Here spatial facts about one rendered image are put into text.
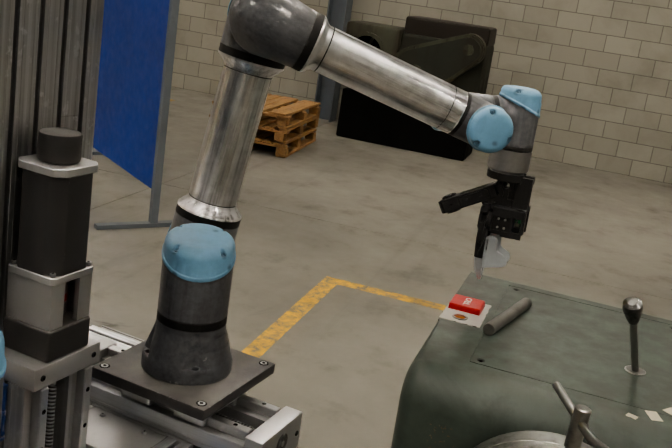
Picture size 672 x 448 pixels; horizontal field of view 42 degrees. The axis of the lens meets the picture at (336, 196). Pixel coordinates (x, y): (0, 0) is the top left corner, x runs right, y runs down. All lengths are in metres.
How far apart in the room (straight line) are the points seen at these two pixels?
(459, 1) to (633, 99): 2.40
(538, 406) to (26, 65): 0.89
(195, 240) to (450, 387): 0.47
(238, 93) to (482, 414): 0.65
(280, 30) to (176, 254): 0.39
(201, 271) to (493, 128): 0.51
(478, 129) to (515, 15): 9.73
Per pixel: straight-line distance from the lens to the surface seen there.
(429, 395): 1.42
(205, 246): 1.42
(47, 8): 1.28
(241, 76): 1.49
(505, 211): 1.62
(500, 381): 1.44
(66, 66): 1.32
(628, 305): 1.49
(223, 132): 1.51
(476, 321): 1.66
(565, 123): 11.15
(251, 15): 1.38
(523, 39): 11.12
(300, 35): 1.35
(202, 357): 1.46
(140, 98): 6.29
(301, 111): 9.20
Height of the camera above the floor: 1.83
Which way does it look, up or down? 14 degrees down
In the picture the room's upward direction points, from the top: 9 degrees clockwise
